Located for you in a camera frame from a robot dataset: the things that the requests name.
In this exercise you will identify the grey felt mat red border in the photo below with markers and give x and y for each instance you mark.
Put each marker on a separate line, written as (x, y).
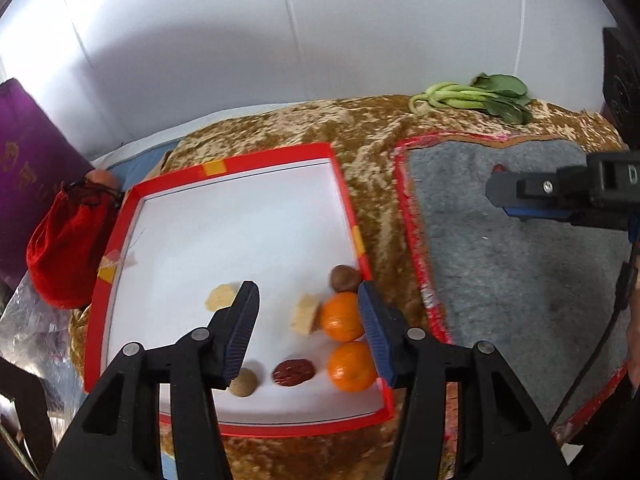
(500, 285)

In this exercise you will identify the red-rimmed white tray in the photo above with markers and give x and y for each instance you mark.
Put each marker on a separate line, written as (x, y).
(225, 220)

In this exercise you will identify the large orange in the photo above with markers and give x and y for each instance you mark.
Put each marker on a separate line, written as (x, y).
(342, 317)

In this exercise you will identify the purple box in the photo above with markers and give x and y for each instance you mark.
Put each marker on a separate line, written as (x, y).
(35, 150)

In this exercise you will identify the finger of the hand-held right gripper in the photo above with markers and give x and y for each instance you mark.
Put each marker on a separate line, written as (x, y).
(530, 187)

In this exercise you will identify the pale yellow cane piece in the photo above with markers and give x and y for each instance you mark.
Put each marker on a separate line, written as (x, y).
(220, 298)
(304, 314)

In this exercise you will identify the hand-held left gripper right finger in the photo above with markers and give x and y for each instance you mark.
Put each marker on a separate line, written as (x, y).
(375, 330)

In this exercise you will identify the red mesh bag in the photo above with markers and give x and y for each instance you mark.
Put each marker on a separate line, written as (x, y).
(65, 255)

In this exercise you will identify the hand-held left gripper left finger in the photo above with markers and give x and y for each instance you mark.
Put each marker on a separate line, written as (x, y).
(239, 345)

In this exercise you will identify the medium orange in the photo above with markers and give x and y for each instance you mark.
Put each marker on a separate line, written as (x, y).
(350, 367)

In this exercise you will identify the red date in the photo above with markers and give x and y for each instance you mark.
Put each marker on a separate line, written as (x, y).
(498, 166)
(294, 372)

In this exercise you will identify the blue cloth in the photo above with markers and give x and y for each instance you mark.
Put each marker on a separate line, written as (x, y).
(140, 162)

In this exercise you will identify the brown patterned cloth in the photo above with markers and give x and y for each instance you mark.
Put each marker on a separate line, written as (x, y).
(280, 125)

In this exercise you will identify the small round tan nut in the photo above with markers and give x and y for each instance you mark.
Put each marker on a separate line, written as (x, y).
(345, 278)
(243, 382)

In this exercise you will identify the green bok choy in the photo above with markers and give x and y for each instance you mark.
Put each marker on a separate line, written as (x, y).
(500, 92)

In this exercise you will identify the clear plastic sheet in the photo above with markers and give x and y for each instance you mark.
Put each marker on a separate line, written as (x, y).
(30, 325)

